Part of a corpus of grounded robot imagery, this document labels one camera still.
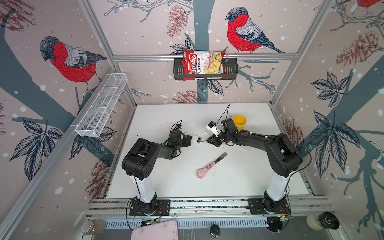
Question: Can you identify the white remote control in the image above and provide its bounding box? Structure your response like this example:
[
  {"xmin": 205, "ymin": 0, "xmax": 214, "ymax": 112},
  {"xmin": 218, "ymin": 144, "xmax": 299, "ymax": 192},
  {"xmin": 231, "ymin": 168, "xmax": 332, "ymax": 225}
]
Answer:
[{"xmin": 185, "ymin": 132, "xmax": 202, "ymax": 144}]

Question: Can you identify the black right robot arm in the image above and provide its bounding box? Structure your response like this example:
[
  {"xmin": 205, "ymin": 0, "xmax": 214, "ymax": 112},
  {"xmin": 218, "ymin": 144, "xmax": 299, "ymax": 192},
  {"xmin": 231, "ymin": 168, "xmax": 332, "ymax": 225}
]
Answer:
[{"xmin": 206, "ymin": 118, "xmax": 303, "ymax": 214}]

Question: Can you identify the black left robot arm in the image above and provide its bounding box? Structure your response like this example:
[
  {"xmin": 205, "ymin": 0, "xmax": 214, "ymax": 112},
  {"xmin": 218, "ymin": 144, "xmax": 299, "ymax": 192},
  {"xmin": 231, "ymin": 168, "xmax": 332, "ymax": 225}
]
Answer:
[{"xmin": 122, "ymin": 129, "xmax": 192, "ymax": 216}]

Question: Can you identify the yellow plastic goblet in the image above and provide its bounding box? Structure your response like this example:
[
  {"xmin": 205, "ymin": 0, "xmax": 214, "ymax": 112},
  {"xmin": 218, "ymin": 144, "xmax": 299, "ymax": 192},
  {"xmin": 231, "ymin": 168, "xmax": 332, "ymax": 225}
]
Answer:
[{"xmin": 233, "ymin": 115, "xmax": 247, "ymax": 131}]

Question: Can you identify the red cassava chips bag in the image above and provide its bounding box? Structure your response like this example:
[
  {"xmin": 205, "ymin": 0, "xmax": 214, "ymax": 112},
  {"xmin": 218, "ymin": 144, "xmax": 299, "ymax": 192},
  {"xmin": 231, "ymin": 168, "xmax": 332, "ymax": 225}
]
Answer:
[{"xmin": 183, "ymin": 50, "xmax": 227, "ymax": 75}]

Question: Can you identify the pink cloth pad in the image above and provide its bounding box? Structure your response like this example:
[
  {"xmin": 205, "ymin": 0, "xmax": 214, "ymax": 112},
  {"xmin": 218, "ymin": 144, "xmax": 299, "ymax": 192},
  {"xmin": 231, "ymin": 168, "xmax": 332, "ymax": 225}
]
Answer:
[{"xmin": 131, "ymin": 220, "xmax": 179, "ymax": 240}]

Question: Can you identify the black round knob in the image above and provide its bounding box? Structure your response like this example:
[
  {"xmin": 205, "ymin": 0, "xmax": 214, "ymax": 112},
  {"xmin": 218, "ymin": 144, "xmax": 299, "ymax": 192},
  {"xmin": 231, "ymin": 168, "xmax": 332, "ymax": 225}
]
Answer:
[{"xmin": 210, "ymin": 224, "xmax": 221, "ymax": 238}]

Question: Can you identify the glass jar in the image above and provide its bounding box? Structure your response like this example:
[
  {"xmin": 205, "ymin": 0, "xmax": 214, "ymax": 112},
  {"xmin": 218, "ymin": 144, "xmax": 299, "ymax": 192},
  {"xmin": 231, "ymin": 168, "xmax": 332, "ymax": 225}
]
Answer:
[{"xmin": 81, "ymin": 220, "xmax": 107, "ymax": 235}]

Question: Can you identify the white tape roll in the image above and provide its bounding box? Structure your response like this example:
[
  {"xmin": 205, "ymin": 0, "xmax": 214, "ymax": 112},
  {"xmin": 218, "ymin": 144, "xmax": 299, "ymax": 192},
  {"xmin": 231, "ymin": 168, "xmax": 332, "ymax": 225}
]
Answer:
[{"xmin": 306, "ymin": 212, "xmax": 340, "ymax": 231}]

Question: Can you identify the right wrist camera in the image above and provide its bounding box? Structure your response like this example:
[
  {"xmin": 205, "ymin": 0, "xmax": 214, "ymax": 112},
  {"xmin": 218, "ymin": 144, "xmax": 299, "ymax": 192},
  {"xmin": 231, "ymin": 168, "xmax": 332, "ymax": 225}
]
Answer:
[{"xmin": 206, "ymin": 121, "xmax": 220, "ymax": 137}]

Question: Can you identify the pink handled scraper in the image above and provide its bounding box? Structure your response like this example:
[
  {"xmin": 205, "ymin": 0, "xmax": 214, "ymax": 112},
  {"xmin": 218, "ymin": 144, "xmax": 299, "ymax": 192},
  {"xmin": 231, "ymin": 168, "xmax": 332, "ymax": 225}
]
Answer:
[{"xmin": 197, "ymin": 153, "xmax": 228, "ymax": 179}]

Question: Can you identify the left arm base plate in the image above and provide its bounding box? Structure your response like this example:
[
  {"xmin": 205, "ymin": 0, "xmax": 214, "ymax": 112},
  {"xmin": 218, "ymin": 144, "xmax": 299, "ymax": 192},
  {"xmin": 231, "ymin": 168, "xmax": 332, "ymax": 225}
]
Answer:
[{"xmin": 128, "ymin": 198, "xmax": 171, "ymax": 217}]

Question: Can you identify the black wall basket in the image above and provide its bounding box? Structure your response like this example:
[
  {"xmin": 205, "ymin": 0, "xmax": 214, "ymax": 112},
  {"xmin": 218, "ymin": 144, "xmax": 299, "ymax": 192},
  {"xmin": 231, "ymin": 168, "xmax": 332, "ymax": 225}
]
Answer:
[{"xmin": 174, "ymin": 58, "xmax": 239, "ymax": 81}]

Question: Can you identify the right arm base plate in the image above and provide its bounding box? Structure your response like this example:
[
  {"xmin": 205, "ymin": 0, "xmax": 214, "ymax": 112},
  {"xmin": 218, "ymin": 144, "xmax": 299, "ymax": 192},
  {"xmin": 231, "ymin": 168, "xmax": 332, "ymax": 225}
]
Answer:
[{"xmin": 247, "ymin": 198, "xmax": 291, "ymax": 215}]

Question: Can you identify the aluminium mounting rail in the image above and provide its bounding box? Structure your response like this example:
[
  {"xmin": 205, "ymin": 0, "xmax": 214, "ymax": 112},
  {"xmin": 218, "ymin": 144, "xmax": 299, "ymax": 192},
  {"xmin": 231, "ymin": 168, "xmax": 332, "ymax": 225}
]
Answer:
[{"xmin": 85, "ymin": 195, "xmax": 333, "ymax": 219}]

